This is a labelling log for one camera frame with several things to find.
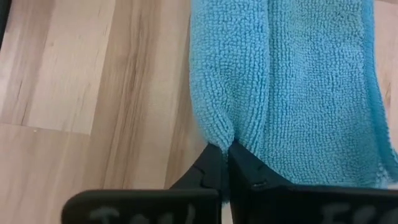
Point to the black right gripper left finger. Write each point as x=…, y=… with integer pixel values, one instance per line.
x=199, y=186

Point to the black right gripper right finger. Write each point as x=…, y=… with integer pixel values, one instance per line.
x=255, y=193

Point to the blue microfiber towel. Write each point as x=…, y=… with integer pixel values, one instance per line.
x=295, y=93

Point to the black metal table frame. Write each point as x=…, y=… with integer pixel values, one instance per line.
x=3, y=18

